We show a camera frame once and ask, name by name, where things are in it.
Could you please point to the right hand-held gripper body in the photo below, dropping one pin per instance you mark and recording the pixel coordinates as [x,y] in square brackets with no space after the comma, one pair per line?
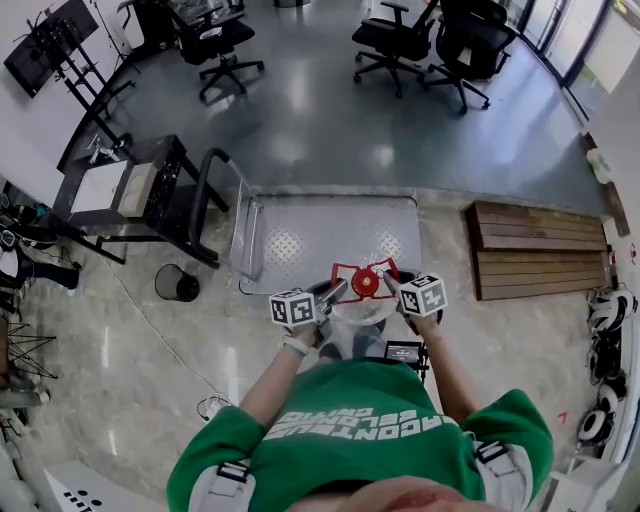
[422,295]

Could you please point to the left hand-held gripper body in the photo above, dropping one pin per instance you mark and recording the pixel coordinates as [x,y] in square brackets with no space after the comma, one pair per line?
[292,310]

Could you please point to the clear jug with red cap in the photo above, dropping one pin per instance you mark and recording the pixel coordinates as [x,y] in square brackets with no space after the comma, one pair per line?
[365,282]

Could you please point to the metal platform trolley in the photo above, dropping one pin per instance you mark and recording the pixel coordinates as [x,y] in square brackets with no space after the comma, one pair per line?
[320,230]

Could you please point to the person's left forearm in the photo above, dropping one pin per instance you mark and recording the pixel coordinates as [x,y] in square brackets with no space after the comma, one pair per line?
[270,385]

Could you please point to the person's right forearm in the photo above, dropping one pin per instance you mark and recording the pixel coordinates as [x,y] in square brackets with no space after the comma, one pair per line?
[445,370]

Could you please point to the black equipment cart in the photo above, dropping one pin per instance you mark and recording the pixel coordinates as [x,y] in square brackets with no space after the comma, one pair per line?
[167,200]

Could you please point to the person's left hand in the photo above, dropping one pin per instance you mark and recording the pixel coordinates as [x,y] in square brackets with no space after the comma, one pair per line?
[307,334]

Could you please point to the white wristband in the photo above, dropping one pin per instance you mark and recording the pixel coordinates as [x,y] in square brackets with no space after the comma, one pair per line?
[295,346]

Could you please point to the person's right black shoe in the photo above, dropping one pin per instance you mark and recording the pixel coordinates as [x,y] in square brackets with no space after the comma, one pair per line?
[372,326]

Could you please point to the person's blue jeans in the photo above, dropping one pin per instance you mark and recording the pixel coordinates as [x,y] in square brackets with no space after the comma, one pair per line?
[367,345]

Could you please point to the brown wooden slat platform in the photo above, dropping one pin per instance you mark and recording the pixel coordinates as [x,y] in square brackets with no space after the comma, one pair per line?
[540,250]

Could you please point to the person's green printed shirt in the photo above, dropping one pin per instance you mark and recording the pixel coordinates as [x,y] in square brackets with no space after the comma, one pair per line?
[360,450]

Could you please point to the white round headset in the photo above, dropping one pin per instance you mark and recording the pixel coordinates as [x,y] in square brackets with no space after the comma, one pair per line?
[607,397]
[592,425]
[612,310]

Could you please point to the beige box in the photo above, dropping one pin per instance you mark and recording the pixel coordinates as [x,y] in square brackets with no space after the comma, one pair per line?
[135,192]

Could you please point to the person's face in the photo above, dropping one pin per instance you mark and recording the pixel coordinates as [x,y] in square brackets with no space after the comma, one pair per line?
[410,497]

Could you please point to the brown wooden plank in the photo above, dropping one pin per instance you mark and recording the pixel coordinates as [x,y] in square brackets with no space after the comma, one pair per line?
[617,205]

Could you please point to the white green plastic bag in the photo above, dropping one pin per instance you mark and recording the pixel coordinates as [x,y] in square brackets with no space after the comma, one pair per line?
[599,167]

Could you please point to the white sink basin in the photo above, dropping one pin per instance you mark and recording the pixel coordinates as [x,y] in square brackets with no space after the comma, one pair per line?
[97,187]

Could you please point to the black tripod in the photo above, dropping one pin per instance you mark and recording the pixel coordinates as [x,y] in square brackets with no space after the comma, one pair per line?
[47,342]

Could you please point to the chrome faucet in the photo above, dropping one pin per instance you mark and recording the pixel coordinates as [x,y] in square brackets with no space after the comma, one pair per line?
[100,150]

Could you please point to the white cabinet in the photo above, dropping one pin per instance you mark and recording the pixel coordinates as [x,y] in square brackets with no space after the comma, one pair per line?
[590,485]

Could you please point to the white panel with black marks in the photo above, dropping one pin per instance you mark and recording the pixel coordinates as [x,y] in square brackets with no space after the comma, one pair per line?
[100,492]

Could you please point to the black monitor on wheeled stand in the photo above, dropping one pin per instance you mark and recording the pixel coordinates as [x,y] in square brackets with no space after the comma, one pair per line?
[45,50]

